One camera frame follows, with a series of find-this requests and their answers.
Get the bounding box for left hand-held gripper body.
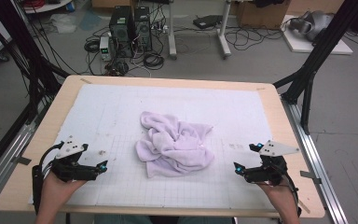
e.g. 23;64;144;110
49;134;101;183

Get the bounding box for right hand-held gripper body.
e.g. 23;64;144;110
245;139;301;187

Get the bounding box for lilac printed towel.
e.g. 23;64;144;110
135;111;215;179

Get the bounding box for person's right hand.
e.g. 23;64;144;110
257;181;298;208

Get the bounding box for grey tape piece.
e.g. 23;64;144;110
299;170;323;185

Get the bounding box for white grid foam mat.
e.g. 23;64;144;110
27;83;278;210

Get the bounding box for tan tape strip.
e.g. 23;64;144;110
297;199;311;215

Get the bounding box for black tape piece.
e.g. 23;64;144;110
13;155;33;166

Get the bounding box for white bench power supply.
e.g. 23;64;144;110
99;35;113;62

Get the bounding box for white floor board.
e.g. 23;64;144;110
282;14;354;56

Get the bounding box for large black computer tower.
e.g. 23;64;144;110
109;5;135;59

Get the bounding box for clear plastic sheet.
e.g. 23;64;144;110
49;13;79;35

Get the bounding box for brown cardboard box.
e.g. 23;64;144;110
236;0;292;31

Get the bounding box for slim black computer tower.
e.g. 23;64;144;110
133;6;153;52

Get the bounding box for flat black box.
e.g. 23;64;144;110
193;14;224;30

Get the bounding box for grey rounded machine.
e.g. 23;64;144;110
288;9;336;43

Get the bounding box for white round table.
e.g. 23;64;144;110
22;0;76;15

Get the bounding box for aluminium rail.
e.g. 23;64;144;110
0;122;49;213
281;96;351;224

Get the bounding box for tangled dark cable bundle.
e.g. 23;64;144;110
103;59;131;77

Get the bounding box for coiled black cable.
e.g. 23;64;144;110
83;38;102;54
143;51;166;71

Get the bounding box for loose black floor cables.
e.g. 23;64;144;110
224;27;284;51

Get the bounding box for black frame strut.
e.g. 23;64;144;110
273;0;358;135

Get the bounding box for black frame with cables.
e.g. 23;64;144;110
0;0;71;185

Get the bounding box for white metal stand frame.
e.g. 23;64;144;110
167;0;233;61

